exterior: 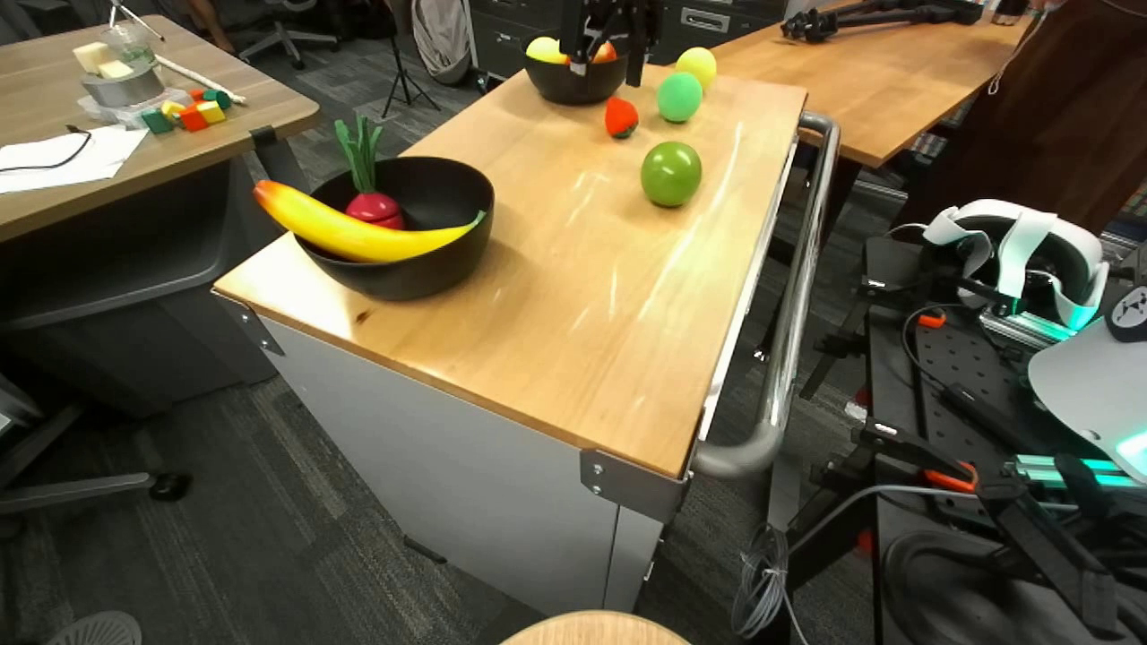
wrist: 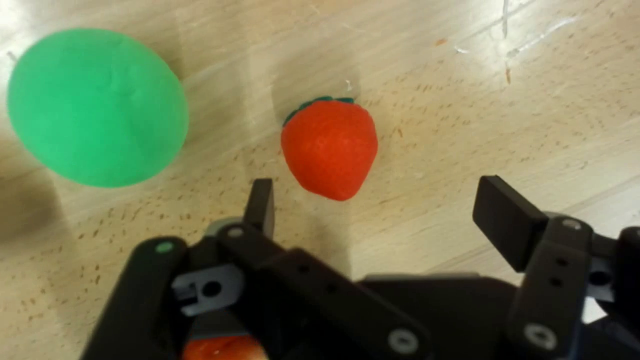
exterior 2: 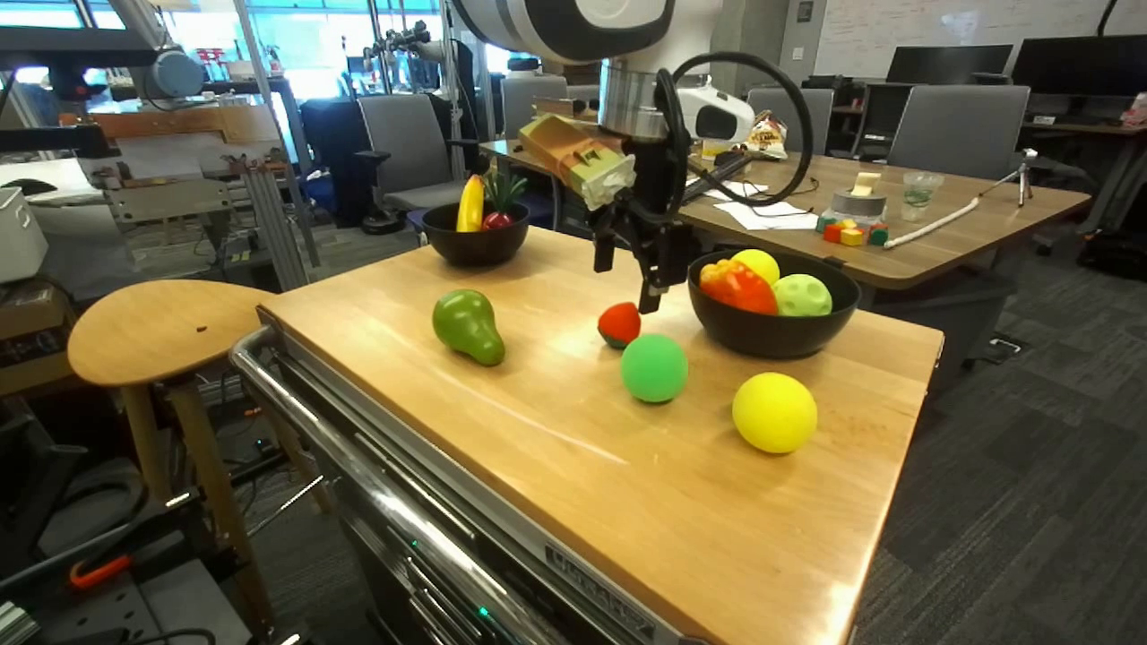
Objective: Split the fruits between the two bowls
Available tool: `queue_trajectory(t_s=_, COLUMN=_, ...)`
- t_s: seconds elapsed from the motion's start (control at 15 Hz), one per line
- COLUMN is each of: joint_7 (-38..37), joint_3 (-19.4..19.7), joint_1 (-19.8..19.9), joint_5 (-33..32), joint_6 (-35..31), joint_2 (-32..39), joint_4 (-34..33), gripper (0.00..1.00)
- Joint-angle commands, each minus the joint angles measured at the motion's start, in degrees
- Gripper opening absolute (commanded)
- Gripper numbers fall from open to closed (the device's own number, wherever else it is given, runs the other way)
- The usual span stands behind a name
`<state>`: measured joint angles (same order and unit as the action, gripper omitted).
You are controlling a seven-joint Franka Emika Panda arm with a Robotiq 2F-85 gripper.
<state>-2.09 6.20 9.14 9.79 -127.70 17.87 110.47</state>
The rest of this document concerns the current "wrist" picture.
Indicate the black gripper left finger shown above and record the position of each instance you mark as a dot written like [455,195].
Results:
[260,202]

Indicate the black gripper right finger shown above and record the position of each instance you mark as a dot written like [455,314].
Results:
[507,213]

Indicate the red toy strawberry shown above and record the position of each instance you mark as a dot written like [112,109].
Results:
[330,149]

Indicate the metal tool cart wooden top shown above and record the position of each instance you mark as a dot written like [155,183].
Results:
[466,101]

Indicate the green round toy fruit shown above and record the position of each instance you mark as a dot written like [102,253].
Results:
[96,107]

